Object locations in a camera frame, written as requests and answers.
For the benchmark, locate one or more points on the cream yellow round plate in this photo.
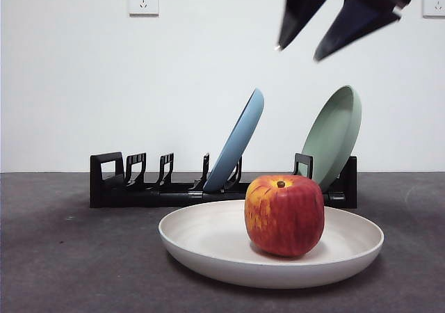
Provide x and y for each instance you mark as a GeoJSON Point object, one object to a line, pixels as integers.
{"type": "Point", "coordinates": [208, 240]}

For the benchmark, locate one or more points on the blue round plate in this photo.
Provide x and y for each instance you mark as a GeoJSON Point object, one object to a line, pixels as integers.
{"type": "Point", "coordinates": [240, 135]}

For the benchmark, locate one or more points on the red yellow apple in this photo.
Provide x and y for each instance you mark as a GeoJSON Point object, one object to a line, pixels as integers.
{"type": "Point", "coordinates": [285, 219]}

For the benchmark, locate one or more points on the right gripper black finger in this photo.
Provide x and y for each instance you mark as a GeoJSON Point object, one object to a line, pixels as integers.
{"type": "Point", "coordinates": [354, 24]}
{"type": "Point", "coordinates": [302, 7]}

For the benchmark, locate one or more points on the black plastic plate rack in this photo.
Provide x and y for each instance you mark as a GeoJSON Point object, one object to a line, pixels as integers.
{"type": "Point", "coordinates": [139, 198]}

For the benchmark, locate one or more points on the green round plate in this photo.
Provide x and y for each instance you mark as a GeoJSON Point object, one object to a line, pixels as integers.
{"type": "Point", "coordinates": [330, 135]}

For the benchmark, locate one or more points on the white wall socket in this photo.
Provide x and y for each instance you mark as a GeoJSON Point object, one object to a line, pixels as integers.
{"type": "Point", "coordinates": [143, 0]}
{"type": "Point", "coordinates": [434, 1]}

